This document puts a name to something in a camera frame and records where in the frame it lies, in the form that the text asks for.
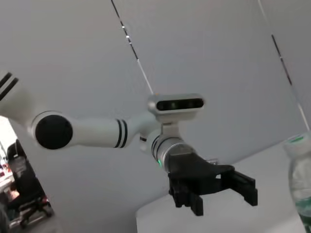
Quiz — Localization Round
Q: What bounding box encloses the clear green-label water bottle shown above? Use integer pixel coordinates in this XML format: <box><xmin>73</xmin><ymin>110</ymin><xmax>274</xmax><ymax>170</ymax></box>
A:
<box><xmin>283</xmin><ymin>132</ymin><xmax>311</xmax><ymax>232</ymax></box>

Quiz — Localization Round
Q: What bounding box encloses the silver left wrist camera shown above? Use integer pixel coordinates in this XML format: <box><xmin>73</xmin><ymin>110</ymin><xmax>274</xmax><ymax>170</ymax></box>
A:
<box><xmin>147</xmin><ymin>93</ymin><xmax>207</xmax><ymax>138</ymax></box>

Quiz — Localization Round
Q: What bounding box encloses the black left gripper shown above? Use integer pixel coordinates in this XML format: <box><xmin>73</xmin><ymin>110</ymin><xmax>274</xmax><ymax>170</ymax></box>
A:
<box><xmin>167</xmin><ymin>151</ymin><xmax>258</xmax><ymax>217</ymax></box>

